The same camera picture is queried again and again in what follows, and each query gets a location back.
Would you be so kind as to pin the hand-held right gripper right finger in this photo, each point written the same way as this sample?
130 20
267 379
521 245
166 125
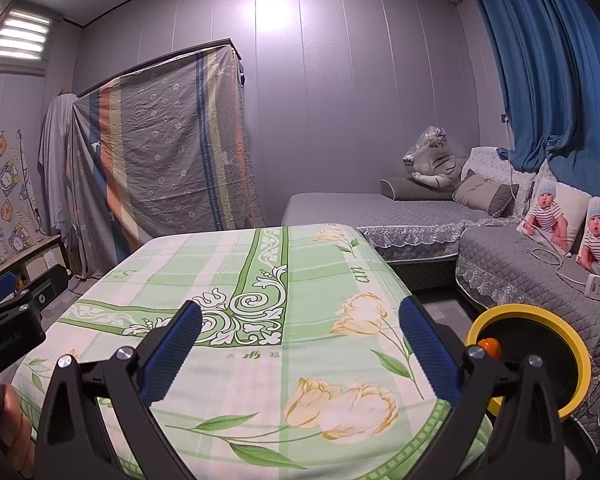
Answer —
430 350

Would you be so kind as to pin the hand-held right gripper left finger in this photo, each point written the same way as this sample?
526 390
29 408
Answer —
172 350

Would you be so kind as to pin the yellow-rimmed black trash bin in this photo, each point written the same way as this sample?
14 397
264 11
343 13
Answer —
530 311

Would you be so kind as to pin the person's left hand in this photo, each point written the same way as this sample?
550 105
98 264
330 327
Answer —
17 430

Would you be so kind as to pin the low wooden cabinet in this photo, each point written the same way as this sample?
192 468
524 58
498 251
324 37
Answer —
45 270

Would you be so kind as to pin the small orange round object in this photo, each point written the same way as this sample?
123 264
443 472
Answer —
489 348

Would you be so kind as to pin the cartoon printed cloth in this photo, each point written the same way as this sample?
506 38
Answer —
5 200

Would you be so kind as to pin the grey lace-trimmed bed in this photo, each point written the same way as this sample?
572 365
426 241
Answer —
505 255
355 210

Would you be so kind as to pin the green floral tablecloth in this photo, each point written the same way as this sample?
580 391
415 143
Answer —
280 285

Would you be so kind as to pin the plain grey hanging cloth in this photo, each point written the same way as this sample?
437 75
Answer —
55 160

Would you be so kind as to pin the dark grey bolster pillow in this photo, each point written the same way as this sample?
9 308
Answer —
405 190

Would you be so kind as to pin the grey square cushion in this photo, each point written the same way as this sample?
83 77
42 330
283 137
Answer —
480 192

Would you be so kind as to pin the white tiger plush toy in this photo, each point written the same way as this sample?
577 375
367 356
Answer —
437 160

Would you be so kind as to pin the white lace pillow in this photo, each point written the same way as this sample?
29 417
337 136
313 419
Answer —
485 160

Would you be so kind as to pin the striped grey wardrobe cover cloth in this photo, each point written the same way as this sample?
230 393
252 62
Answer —
170 150

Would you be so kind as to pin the blue curtain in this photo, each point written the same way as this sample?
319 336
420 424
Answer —
530 60

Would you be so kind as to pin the wall socket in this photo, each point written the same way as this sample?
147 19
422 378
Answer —
505 118

